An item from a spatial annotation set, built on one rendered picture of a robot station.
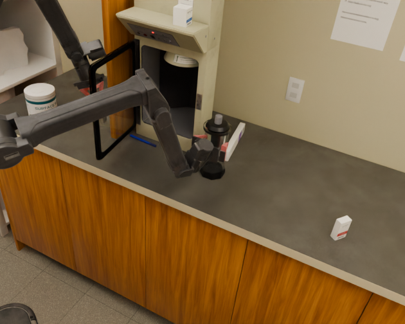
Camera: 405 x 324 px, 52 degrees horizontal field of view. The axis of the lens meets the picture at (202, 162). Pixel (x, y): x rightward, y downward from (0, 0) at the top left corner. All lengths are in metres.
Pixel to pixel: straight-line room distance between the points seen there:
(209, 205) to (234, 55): 0.79
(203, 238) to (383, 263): 0.65
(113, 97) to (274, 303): 1.08
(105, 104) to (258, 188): 0.84
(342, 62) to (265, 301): 1.03
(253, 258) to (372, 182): 0.62
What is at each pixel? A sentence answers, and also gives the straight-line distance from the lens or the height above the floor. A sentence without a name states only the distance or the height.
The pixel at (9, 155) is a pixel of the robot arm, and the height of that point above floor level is 1.42.
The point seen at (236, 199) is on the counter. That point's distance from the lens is 1.59.
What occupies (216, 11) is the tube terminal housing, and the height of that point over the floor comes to 1.54.
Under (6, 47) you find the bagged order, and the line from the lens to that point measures 2.59.
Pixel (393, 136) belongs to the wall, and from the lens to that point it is 1.97.
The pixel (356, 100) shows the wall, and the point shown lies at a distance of 1.92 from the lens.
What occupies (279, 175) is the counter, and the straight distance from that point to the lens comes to 1.75.
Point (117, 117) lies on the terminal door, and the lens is 1.70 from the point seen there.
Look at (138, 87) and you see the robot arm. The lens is 1.02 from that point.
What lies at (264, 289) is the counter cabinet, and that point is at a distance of 1.70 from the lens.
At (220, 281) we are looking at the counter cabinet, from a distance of 1.79.
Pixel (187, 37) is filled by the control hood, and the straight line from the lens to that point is 1.46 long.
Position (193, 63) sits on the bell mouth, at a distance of 1.66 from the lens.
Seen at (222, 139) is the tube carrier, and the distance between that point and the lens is 1.56.
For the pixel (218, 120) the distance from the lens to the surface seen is 1.55.
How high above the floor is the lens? 1.98
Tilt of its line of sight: 36 degrees down
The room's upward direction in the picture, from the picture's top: 6 degrees clockwise
